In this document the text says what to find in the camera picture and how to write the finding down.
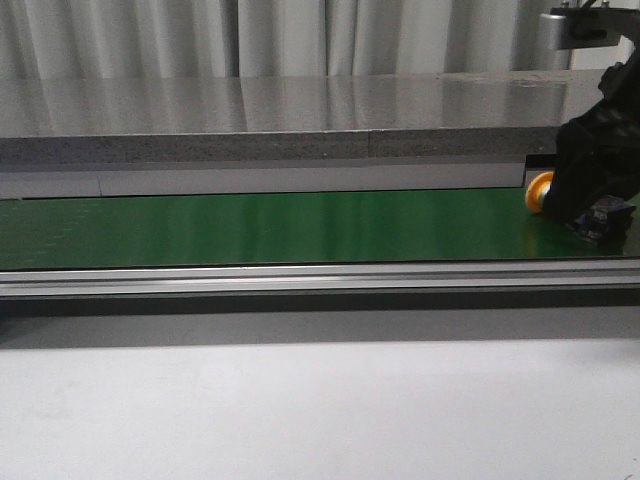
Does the aluminium front conveyor rail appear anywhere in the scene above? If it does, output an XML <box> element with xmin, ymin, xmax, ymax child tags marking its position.
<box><xmin>1</xmin><ymin>258</ymin><xmax>639</xmax><ymax>299</ymax></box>

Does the grey rear conveyor guard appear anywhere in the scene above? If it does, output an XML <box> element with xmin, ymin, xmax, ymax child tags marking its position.
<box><xmin>1</xmin><ymin>154</ymin><xmax>551</xmax><ymax>199</ymax></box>

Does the yellow push button switch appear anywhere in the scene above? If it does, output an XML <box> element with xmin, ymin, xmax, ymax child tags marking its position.
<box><xmin>525</xmin><ymin>171</ymin><xmax>636</xmax><ymax>245</ymax></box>

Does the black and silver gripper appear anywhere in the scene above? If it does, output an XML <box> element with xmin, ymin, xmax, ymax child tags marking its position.
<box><xmin>539</xmin><ymin>1</ymin><xmax>639</xmax><ymax>223</ymax></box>

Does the green conveyor belt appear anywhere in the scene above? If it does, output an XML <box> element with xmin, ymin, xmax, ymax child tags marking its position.
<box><xmin>1</xmin><ymin>188</ymin><xmax>639</xmax><ymax>271</ymax></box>

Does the white pleated curtain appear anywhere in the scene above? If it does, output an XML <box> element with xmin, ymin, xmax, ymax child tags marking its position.
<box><xmin>1</xmin><ymin>1</ymin><xmax>632</xmax><ymax>80</ymax></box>

